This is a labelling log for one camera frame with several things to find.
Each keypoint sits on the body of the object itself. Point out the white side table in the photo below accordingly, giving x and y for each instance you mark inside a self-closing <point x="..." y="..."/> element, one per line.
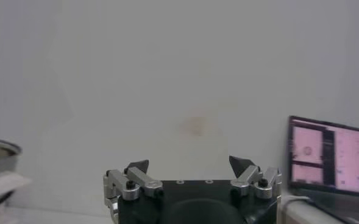
<point x="301" y="214"/>

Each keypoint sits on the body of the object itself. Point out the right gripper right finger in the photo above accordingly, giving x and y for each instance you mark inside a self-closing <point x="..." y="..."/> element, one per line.
<point x="258" y="185"/>

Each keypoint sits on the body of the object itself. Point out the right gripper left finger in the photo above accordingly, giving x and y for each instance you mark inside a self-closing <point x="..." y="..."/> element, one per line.
<point x="130" y="187"/>

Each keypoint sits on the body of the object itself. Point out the white electric cooking pot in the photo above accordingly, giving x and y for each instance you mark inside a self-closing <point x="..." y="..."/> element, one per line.
<point x="2" y="184"/>

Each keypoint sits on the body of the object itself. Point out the open dark laptop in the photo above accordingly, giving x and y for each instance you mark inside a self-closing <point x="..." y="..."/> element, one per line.
<point x="350" y="158"/>

